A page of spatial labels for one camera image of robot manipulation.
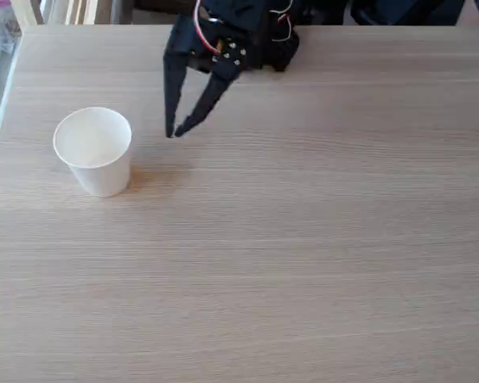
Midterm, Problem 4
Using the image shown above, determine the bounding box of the white paper cup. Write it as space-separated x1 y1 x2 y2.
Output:
52 106 133 198

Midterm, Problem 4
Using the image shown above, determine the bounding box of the dark chair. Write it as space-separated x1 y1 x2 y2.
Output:
350 0 466 26

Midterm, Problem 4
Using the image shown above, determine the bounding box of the red and white cable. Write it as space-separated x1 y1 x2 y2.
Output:
271 0 295 43
192 0 224 56

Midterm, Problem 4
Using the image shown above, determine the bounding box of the light wooden slatted frame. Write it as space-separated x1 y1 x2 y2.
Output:
10 0 133 26

